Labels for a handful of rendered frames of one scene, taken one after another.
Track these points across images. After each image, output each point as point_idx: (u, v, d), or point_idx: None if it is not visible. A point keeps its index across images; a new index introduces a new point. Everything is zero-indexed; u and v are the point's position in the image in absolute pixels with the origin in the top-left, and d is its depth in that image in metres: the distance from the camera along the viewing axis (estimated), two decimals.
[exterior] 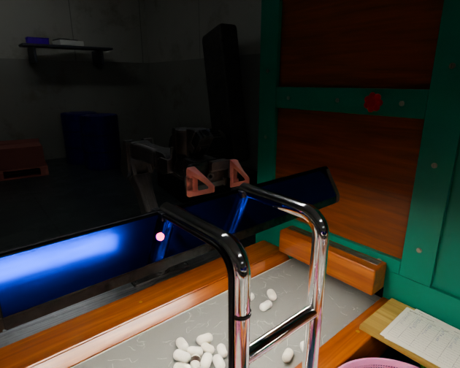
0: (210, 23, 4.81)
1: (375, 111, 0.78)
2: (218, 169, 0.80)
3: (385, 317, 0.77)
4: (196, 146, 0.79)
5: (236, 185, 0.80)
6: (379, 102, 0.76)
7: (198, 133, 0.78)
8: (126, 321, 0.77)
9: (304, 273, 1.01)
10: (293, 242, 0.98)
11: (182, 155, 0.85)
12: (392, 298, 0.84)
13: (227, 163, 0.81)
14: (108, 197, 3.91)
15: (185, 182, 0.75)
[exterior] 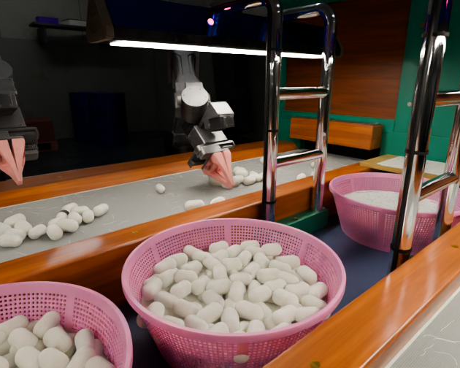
0: (215, 2, 4.97)
1: None
2: (207, 158, 0.73)
3: (381, 159, 0.92)
4: (213, 128, 0.72)
5: (218, 177, 0.77)
6: None
7: (221, 120, 0.70)
8: (166, 163, 0.93)
9: None
10: (303, 124, 1.14)
11: (188, 119, 0.76)
12: (388, 154, 0.99)
13: (219, 152, 0.74)
14: None
15: (207, 161, 0.75)
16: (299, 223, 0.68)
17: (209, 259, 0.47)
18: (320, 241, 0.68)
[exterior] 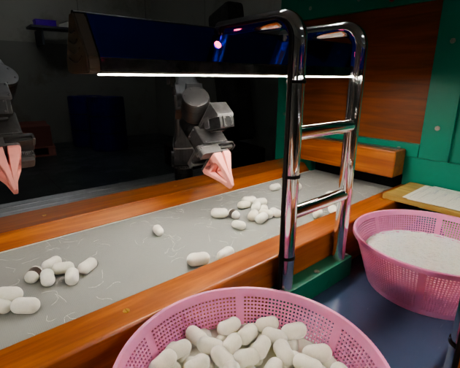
0: (216, 4, 4.87)
1: None
2: (207, 158, 0.74)
3: (406, 190, 0.83)
4: (213, 128, 0.72)
5: (218, 177, 0.77)
6: None
7: (220, 120, 0.70)
8: (165, 194, 0.83)
9: (325, 177, 1.07)
10: (315, 145, 1.04)
11: (188, 120, 0.77)
12: (411, 182, 0.89)
13: (219, 152, 0.75)
14: (116, 172, 3.97)
15: (207, 161, 0.75)
16: (320, 277, 0.58)
17: (219, 353, 0.38)
18: (345, 298, 0.58)
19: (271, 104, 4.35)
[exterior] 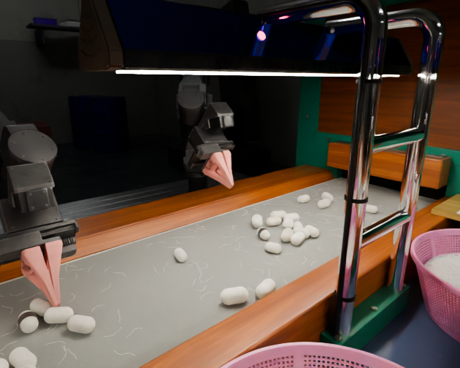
0: (220, 3, 4.77)
1: None
2: (207, 158, 0.74)
3: (456, 204, 0.73)
4: (213, 128, 0.72)
5: (218, 177, 0.77)
6: None
7: (220, 120, 0.70)
8: (183, 209, 0.73)
9: None
10: (345, 152, 0.94)
11: (186, 121, 0.77)
12: (458, 193, 0.80)
13: (219, 152, 0.75)
14: (119, 174, 3.88)
15: (207, 161, 0.75)
16: (378, 316, 0.49)
17: None
18: (409, 341, 0.49)
19: (277, 105, 4.25)
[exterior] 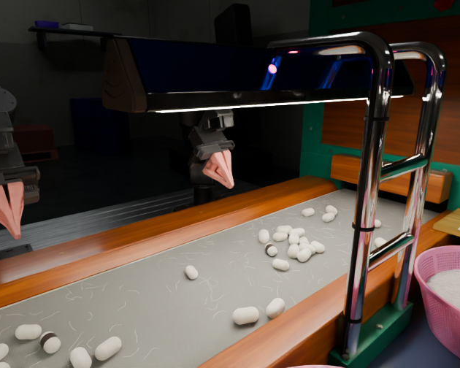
0: (221, 6, 4.79)
1: (447, 9, 0.76)
2: (207, 158, 0.74)
3: (458, 219, 0.75)
4: (212, 128, 0.72)
5: (218, 177, 0.77)
6: None
7: (220, 120, 0.70)
8: (192, 224, 0.75)
9: None
10: (348, 164, 0.96)
11: (185, 121, 0.77)
12: (458, 208, 0.82)
13: (219, 152, 0.74)
14: (120, 177, 3.90)
15: (207, 161, 0.75)
16: (383, 334, 0.51)
17: None
18: (412, 358, 0.51)
19: (278, 108, 4.27)
